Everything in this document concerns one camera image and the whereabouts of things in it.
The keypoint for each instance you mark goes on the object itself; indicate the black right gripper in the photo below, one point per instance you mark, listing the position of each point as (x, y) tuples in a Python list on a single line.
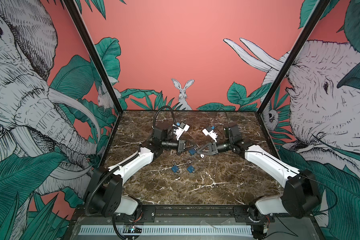
[(214, 149)]

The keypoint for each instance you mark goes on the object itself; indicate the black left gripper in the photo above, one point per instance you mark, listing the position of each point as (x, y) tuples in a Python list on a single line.
[(181, 146)]

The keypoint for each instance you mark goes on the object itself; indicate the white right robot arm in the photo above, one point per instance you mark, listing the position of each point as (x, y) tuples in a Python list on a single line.
[(301, 192)]

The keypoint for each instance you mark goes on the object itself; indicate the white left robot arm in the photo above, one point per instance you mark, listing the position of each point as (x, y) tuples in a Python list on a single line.
[(104, 194)]

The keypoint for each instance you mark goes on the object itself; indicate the large blue padlock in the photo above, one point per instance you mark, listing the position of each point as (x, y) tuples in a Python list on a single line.
[(192, 151)]

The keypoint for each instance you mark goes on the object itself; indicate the small circuit board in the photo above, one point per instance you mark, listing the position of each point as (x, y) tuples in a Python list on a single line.
[(132, 230)]

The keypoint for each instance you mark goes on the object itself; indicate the white perforated strip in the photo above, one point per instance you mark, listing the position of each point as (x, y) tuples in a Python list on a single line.
[(167, 230)]

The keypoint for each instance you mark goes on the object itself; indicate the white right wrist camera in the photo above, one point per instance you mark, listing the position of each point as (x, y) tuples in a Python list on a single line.
[(210, 131)]

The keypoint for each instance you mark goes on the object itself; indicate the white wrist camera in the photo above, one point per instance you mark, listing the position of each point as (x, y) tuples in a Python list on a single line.
[(179, 129), (210, 131)]

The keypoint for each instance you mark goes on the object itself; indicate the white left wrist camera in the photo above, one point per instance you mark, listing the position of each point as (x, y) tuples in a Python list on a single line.
[(179, 129)]

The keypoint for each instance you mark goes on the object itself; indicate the black front mounting rail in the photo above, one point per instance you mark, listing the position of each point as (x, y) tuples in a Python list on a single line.
[(150, 213)]

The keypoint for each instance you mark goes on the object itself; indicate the black right corner post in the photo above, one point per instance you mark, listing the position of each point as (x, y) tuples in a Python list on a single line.
[(312, 21)]

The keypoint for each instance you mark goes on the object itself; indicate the black corner post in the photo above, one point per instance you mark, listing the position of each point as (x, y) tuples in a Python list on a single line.
[(87, 40), (312, 21)]

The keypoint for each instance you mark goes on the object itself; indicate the black left corner post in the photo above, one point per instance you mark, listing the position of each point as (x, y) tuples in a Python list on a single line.
[(87, 40)]

